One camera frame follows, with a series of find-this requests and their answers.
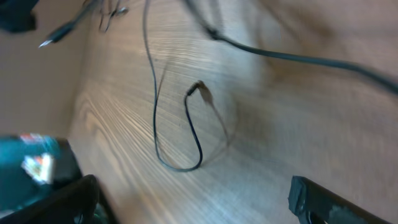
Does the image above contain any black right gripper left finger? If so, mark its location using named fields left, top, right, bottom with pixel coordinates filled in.
left=1, top=175, right=100, bottom=224

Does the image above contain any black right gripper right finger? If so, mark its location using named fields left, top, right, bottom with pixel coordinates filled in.
left=288, top=175, right=386, bottom=224

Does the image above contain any black cable bundle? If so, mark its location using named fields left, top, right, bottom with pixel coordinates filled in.
left=37, top=0, right=231, bottom=173

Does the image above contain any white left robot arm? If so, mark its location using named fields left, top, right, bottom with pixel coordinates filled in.
left=1, top=134, right=82, bottom=212

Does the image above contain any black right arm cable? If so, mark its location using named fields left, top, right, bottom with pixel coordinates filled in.
left=183, top=0, right=398, bottom=96

